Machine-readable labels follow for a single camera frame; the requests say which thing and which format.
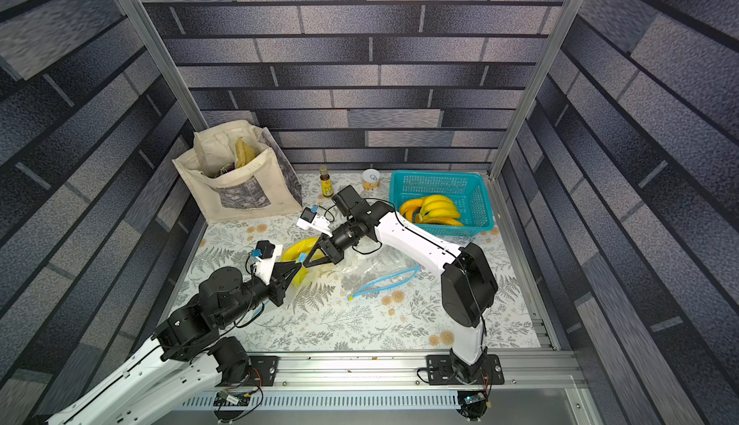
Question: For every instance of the banana bunch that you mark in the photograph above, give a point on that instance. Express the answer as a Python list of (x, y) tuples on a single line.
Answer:
[(298, 252), (436, 206)]

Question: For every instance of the beige canvas tote bag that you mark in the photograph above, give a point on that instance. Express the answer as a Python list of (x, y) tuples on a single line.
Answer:
[(267, 186)]

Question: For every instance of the small yellow tin can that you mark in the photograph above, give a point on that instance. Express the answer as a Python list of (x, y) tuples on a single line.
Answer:
[(371, 179)]

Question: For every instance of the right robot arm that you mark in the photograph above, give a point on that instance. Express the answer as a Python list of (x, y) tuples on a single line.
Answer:
[(468, 285)]

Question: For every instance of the left circuit board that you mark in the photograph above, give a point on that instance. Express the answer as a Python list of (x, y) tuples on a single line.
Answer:
[(232, 400)]

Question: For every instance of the single orange banana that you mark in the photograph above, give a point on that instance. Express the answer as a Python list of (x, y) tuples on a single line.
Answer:
[(409, 208)]

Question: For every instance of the clear zip-top bag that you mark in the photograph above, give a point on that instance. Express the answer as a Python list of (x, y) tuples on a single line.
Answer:
[(368, 275), (326, 269)]

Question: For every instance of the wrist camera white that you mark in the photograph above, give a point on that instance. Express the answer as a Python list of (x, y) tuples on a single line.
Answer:
[(312, 219), (262, 259)]

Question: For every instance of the circuit board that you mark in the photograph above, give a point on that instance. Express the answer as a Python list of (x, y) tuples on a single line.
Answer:
[(232, 400), (472, 405)]

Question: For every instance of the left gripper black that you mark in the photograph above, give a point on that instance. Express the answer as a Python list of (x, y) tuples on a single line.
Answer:
[(280, 285)]

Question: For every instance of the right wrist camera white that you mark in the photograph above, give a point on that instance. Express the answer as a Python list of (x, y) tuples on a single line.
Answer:
[(312, 219)]

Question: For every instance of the right circuit board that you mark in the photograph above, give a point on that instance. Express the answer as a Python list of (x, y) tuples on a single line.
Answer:
[(472, 405)]

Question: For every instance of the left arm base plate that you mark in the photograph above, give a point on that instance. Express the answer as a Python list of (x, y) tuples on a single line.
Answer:
[(262, 372)]

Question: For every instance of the small brown sauce bottle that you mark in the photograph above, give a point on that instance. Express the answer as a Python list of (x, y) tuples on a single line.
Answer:
[(326, 184)]

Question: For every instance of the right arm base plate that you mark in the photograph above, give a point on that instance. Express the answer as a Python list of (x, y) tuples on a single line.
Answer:
[(447, 369)]

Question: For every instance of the teal plastic basket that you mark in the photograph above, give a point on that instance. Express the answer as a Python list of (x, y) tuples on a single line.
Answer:
[(467, 191)]

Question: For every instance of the yellow item in tote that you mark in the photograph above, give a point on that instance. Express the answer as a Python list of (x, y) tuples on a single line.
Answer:
[(245, 154)]

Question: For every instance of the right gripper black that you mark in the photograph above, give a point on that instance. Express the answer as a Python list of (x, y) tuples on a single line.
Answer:
[(337, 244)]

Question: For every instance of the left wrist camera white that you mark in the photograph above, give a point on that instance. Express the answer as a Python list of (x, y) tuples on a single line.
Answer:
[(262, 259)]

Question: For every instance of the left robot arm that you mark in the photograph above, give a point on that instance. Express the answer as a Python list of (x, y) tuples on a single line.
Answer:
[(189, 352)]

